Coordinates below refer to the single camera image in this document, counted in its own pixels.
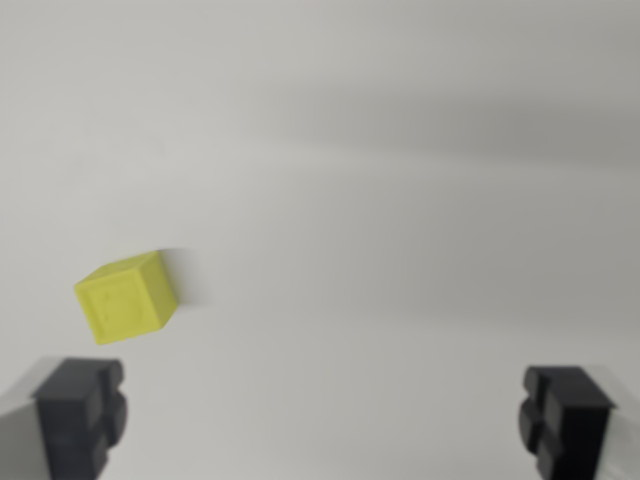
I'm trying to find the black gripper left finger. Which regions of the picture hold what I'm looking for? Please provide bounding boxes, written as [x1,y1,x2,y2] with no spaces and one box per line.
[0,355,129,480]

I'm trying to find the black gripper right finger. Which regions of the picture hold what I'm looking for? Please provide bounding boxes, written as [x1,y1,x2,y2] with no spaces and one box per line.
[517,364,640,480]

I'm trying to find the yellow cube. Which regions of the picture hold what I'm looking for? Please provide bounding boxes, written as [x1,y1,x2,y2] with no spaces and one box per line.
[73,250,179,346]

